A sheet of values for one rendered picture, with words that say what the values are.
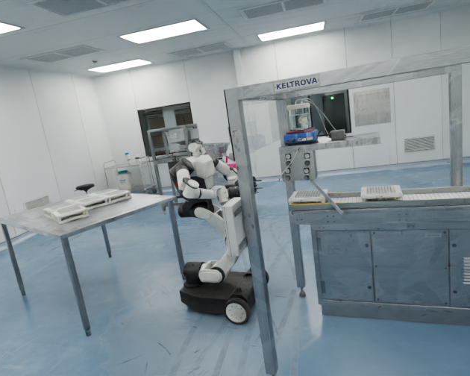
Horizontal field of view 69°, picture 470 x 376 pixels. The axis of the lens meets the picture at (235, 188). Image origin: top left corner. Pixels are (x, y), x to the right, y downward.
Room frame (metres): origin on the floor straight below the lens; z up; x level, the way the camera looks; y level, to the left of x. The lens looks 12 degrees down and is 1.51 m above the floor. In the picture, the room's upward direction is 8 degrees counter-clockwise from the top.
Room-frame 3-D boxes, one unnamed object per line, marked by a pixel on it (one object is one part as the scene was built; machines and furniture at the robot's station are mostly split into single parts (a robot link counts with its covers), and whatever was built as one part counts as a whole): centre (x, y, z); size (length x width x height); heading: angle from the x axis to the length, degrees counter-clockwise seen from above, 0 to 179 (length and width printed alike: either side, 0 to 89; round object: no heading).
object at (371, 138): (2.32, -0.68, 1.25); 0.62 x 0.38 x 0.04; 68
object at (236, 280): (2.68, 0.24, 0.19); 0.64 x 0.52 x 0.33; 68
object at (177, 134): (5.92, 0.71, 0.75); 1.43 x 1.06 x 1.50; 76
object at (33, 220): (3.32, 1.51, 0.84); 1.50 x 1.10 x 0.04; 49
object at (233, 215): (1.67, 0.02, 0.97); 0.17 x 0.06 x 0.26; 158
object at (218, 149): (5.28, 0.13, 0.95); 0.49 x 0.36 x 0.37; 76
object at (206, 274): (2.69, 0.27, 0.28); 0.21 x 0.20 x 0.13; 68
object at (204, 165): (2.71, 0.31, 1.12); 0.34 x 0.30 x 0.36; 158
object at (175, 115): (8.18, 1.37, 1.43); 1.32 x 0.01 x 1.11; 76
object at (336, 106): (7.35, -1.90, 1.43); 1.38 x 0.01 x 1.16; 76
